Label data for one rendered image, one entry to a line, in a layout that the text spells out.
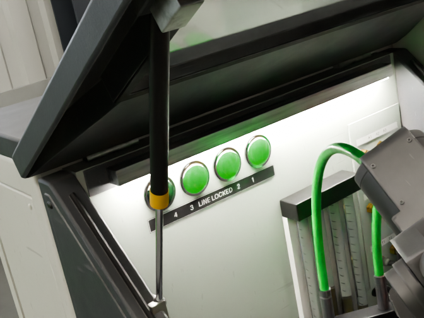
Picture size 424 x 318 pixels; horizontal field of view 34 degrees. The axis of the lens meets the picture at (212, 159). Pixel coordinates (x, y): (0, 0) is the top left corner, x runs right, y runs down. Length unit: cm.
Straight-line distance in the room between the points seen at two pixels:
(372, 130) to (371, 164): 78
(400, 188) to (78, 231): 50
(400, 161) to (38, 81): 449
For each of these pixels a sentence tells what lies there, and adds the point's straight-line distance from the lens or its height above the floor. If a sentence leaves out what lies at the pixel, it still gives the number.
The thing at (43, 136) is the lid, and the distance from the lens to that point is 78.
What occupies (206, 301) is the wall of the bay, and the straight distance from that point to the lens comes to 106.
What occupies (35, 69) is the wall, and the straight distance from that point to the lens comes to 487.
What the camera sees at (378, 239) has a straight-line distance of 109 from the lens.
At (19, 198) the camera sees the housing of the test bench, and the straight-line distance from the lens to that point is 101.
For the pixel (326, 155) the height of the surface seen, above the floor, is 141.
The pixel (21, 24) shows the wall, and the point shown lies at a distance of 483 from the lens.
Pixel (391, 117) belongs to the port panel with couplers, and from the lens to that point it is 127.
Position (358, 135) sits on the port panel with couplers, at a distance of 121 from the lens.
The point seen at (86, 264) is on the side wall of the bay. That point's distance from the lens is 87.
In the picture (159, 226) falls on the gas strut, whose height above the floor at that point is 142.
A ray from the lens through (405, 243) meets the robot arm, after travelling 38.
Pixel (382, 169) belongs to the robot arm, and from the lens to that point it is 45.
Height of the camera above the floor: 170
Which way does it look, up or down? 17 degrees down
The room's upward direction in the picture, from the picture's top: 11 degrees counter-clockwise
